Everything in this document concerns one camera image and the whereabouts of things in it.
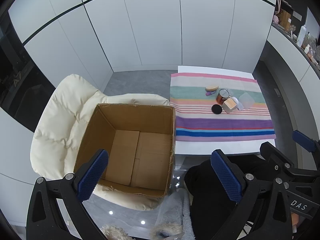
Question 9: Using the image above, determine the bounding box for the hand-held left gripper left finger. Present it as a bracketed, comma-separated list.
[26, 149, 109, 240]

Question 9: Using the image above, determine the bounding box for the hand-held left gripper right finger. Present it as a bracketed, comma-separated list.
[211, 149, 294, 240]

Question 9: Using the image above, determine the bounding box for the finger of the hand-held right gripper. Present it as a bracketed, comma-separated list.
[259, 141, 300, 180]
[292, 129, 320, 155]

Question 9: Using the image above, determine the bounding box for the pale blue plastic case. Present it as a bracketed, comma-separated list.
[238, 92, 255, 110]

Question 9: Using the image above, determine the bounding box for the beige wooden cube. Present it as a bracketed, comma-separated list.
[222, 97, 238, 114]

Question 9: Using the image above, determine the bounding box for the brown cardboard box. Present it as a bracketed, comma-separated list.
[73, 103, 177, 197]

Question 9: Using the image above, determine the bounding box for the person's black trouser leg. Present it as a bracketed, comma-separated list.
[184, 154, 275, 240]

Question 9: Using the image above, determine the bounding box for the striped colourful cloth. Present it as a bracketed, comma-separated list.
[169, 72, 277, 142]

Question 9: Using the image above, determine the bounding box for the beige furry slipper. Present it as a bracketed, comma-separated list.
[100, 224, 130, 240]

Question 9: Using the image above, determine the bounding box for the white round case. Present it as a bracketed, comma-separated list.
[231, 96, 244, 111]

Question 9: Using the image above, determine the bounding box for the grey fleece garment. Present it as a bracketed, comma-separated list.
[150, 189, 195, 240]

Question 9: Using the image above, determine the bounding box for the cream padded chair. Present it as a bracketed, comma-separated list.
[30, 74, 175, 212]

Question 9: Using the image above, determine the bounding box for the red tin can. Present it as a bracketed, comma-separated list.
[216, 89, 231, 105]

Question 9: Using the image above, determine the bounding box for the white bottle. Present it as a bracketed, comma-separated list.
[297, 25, 307, 48]

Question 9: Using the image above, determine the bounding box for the brown box on shelf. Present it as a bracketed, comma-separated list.
[279, 9, 293, 29]

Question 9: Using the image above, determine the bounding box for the black built-in appliance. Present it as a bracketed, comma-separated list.
[0, 12, 57, 133]

